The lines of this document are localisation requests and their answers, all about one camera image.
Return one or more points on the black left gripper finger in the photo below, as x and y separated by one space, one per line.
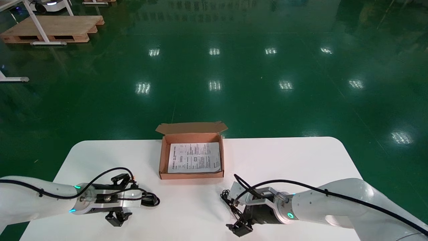
123 180
118 217

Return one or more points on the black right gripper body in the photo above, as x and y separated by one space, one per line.
262 209

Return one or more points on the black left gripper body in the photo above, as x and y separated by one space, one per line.
107 199

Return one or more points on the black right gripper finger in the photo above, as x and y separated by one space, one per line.
244 185
240 229

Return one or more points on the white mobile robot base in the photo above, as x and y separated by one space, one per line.
50 6

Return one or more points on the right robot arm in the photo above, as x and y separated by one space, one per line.
351 211

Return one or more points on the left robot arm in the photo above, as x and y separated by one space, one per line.
26 204

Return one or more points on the open brown cardboard box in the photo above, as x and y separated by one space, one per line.
190 129

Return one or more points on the printed white instruction sheet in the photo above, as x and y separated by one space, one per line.
194 157

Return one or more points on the white table foot bar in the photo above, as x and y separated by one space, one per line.
13 79

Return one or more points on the large wooden pallet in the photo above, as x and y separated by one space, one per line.
67 26

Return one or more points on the stacked wooden pallet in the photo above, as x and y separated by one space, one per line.
107 1

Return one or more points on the white table frame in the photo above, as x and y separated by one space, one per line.
36 25

